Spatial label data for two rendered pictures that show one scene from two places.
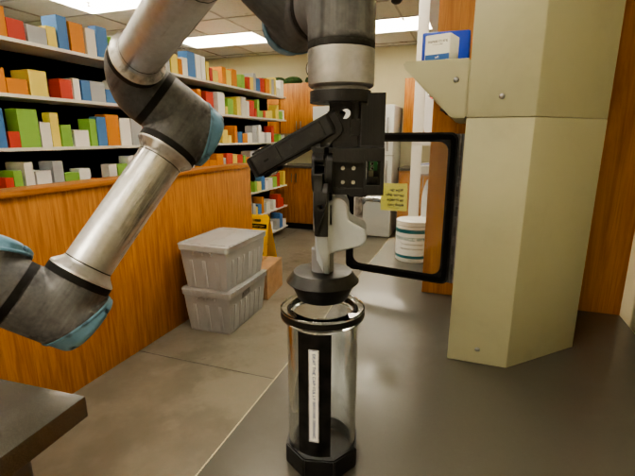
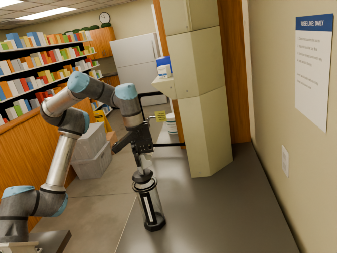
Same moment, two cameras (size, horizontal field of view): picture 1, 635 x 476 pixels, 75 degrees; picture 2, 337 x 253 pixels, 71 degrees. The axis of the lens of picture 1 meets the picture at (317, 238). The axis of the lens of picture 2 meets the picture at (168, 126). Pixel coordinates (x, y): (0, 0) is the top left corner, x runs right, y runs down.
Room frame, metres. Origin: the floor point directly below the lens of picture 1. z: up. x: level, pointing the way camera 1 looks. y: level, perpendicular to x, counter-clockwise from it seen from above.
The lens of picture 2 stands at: (-0.36, -0.03, 1.72)
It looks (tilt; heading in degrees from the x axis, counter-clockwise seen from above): 21 degrees down; 352
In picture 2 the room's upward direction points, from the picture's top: 11 degrees counter-clockwise
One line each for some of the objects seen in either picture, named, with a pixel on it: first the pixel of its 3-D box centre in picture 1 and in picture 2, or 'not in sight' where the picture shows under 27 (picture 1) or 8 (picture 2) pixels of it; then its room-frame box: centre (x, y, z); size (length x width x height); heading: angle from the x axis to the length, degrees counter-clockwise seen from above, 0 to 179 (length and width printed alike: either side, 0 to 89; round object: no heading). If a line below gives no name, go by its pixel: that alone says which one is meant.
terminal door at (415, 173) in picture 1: (397, 207); (163, 120); (1.14, -0.22, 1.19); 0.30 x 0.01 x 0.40; 61
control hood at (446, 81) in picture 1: (440, 97); (168, 84); (0.94, -0.26, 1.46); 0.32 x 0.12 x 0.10; 160
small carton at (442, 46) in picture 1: (441, 53); (164, 71); (0.89, -0.25, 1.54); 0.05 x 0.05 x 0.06; 54
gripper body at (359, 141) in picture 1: (346, 145); (140, 138); (0.50, -0.03, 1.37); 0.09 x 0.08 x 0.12; 84
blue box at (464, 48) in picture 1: (446, 57); (167, 65); (1.03, -0.29, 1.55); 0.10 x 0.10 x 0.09; 70
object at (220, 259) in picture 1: (225, 257); (87, 140); (3.04, 0.70, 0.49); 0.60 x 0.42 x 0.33; 160
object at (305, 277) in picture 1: (322, 272); (142, 173); (0.50, -0.01, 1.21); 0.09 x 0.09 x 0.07
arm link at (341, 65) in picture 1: (341, 73); (133, 119); (0.51, -0.03, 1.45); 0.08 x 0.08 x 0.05
